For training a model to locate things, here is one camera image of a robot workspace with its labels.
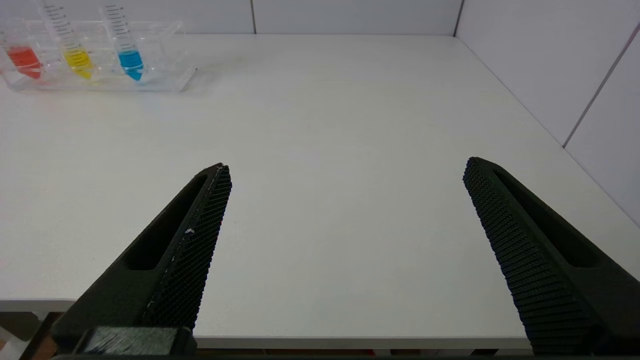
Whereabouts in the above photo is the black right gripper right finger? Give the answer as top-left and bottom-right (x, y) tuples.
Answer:
(463, 157), (640, 357)

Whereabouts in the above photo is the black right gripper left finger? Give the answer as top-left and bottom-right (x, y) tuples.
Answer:
(50, 163), (232, 357)

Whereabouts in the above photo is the test tube with red pigment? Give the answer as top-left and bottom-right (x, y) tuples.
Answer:
(0, 30), (43, 80)

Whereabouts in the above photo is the clear plastic test tube rack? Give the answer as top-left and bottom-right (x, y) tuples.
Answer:
(0, 19), (197, 93)

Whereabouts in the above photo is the test tube with blue pigment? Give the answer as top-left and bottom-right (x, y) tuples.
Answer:
(101, 4), (145, 82)

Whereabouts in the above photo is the test tube with yellow pigment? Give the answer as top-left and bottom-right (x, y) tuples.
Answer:
(37, 0), (94, 80)

